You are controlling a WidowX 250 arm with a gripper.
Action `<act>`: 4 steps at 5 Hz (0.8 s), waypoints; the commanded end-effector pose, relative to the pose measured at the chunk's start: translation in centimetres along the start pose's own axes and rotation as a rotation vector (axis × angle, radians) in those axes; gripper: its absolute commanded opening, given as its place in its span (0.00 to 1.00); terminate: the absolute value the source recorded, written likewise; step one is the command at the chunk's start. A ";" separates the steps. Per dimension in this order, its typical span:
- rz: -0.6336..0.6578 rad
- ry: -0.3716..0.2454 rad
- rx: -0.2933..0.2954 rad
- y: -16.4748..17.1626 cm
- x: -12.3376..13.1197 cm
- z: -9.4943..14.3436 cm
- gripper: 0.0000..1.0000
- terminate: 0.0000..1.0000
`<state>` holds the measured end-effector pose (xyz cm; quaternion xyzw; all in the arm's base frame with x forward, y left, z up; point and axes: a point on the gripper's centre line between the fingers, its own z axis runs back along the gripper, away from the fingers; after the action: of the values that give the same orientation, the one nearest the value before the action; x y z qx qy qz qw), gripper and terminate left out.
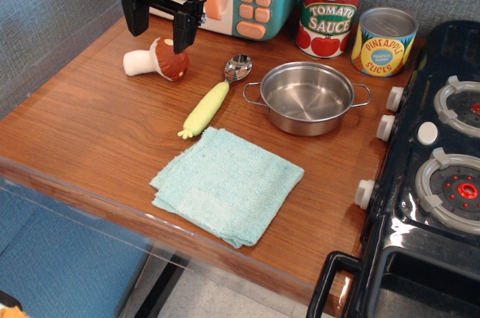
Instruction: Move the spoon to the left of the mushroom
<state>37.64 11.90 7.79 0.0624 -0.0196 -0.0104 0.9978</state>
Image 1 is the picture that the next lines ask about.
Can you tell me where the plush brown mushroom toy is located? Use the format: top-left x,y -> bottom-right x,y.
123,37 -> 189,82

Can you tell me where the small stainless steel pot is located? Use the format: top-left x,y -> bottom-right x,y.
243,61 -> 372,137

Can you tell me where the tomato sauce can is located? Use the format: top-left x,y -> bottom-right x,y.
297,0 -> 360,58

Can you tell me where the light blue folded cloth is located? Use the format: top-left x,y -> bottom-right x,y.
150,127 -> 305,248

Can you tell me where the pineapple slices can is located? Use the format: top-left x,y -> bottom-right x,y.
351,7 -> 419,77

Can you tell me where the white stove knob upper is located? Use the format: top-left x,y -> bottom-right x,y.
386,86 -> 404,113

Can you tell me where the white stove knob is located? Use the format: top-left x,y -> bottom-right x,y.
386,86 -> 404,113
376,115 -> 395,142
354,179 -> 376,210

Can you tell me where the white stove knob middle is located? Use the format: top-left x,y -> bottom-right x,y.
376,115 -> 395,142

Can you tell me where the white stove knob lower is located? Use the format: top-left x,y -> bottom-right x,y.
354,179 -> 376,210

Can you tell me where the white round stove button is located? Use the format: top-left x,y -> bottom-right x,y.
417,121 -> 438,146

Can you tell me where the grey rear stove burner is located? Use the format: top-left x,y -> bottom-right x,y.
433,75 -> 479,138

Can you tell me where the grey stove burner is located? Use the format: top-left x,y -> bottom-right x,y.
415,148 -> 479,235
433,75 -> 479,138

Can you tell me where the grey front stove burner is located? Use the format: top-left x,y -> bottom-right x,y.
415,148 -> 479,235

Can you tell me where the black toy stove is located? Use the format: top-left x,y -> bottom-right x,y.
306,19 -> 480,318

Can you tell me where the yellow handled metal spoon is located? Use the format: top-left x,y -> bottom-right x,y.
177,54 -> 253,140

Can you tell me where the black oven door handle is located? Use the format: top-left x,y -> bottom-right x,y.
306,251 -> 361,318

